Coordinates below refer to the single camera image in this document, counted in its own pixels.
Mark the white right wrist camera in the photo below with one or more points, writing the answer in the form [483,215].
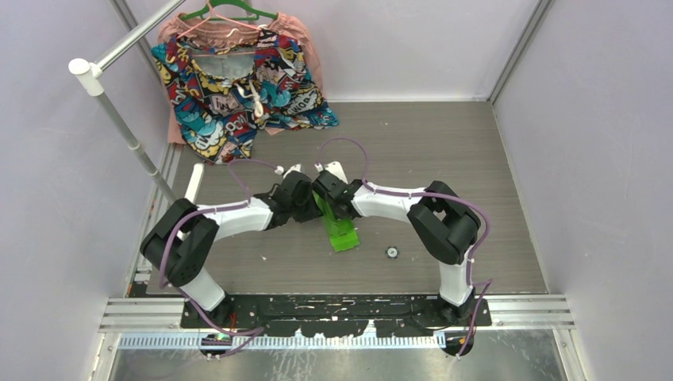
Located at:
[335,168]

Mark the metal clothes rack pole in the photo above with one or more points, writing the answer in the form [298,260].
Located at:
[88,73]

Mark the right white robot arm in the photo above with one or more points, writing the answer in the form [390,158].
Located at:
[449,227]

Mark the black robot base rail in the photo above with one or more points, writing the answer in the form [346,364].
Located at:
[336,315]

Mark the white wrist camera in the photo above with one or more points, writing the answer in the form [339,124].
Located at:
[285,171]
[335,168]

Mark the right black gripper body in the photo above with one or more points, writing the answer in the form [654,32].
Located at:
[345,184]

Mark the colorful patterned shirt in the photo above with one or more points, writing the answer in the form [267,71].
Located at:
[225,83]

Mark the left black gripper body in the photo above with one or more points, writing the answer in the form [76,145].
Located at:
[305,210]

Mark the green clothes hanger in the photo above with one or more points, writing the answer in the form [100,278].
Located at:
[236,10]

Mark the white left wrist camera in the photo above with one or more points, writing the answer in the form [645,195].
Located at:
[285,171]

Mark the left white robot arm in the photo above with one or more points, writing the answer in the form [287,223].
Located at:
[180,242]

